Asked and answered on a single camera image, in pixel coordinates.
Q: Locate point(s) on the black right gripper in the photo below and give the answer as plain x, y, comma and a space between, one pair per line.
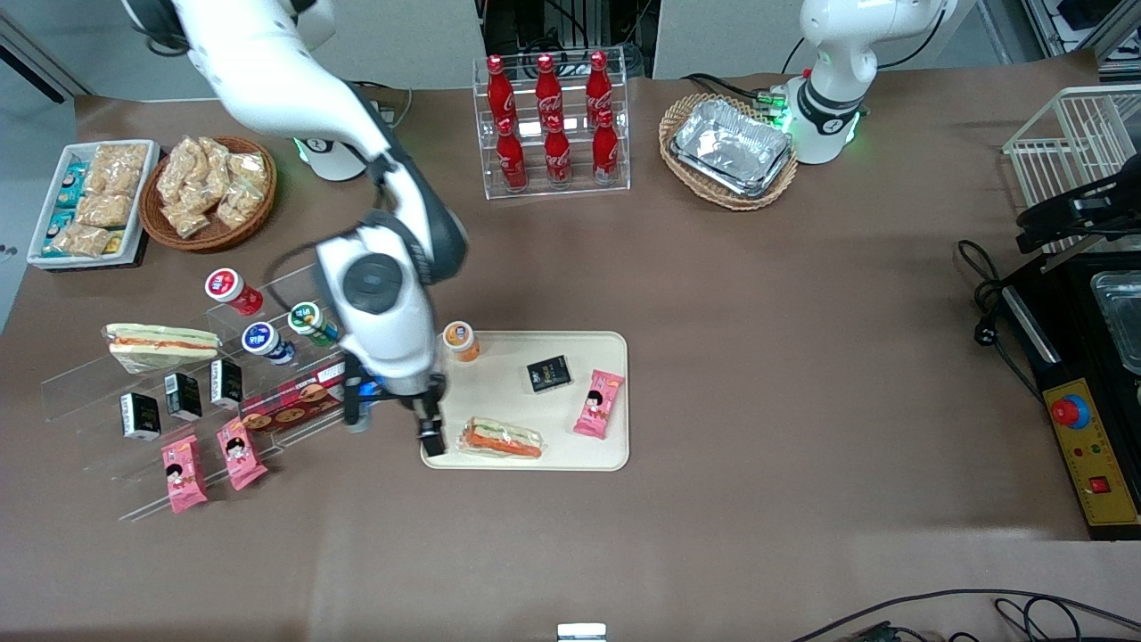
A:
426, 412

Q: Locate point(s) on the sandwich orange filling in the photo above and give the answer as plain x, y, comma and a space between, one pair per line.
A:
169, 348
501, 439

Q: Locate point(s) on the beige plastic serving tray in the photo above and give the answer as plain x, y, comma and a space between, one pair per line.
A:
535, 357

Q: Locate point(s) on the white rectangular snack tray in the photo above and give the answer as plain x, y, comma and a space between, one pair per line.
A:
147, 192

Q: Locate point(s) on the aluminium foil tray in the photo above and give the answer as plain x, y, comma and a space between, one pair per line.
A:
731, 147

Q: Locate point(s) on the black tray sealer machine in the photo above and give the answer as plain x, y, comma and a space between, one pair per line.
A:
1061, 312

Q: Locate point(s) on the metal tray in sealer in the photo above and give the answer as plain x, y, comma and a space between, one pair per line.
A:
1123, 321

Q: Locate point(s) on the orange lid snack cup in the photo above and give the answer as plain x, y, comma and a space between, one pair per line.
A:
461, 341

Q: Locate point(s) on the small black snack box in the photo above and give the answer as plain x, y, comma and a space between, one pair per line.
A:
141, 416
226, 384
548, 374
184, 397

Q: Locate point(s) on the red cookie box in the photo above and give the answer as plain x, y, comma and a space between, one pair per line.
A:
294, 403

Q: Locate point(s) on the green lid snack cup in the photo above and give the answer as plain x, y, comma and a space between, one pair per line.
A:
306, 318

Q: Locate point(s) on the pink snack bar pack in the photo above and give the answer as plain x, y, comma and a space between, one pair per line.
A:
241, 455
597, 406
184, 474

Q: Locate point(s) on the blue lid snack cup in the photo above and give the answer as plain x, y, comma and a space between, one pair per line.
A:
263, 341

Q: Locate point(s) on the red lid snack cup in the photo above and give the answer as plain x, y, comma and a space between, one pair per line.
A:
227, 288

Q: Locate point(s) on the red cola bottle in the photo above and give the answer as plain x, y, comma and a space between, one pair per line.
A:
598, 85
500, 89
558, 159
547, 87
513, 160
605, 153

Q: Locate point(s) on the brown wicker snack basket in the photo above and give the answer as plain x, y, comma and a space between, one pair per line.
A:
209, 239

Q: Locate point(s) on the clear bag of fried snacks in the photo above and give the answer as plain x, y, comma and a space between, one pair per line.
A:
239, 205
248, 169
212, 160
178, 169
185, 218

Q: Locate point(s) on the clear acrylic tiered display shelf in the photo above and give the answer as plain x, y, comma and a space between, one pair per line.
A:
89, 401

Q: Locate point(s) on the clear acrylic bottle rack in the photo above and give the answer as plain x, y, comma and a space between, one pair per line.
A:
624, 134

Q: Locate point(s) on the light wicker basket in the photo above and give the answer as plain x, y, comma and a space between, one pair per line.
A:
740, 201

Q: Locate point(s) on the clear bag of crackers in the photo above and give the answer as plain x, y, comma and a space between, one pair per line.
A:
105, 210
118, 168
80, 239

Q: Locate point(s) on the black equipment rack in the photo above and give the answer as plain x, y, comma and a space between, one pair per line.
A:
517, 27

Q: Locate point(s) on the teal snack pack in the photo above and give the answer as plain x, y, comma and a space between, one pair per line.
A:
59, 225
73, 185

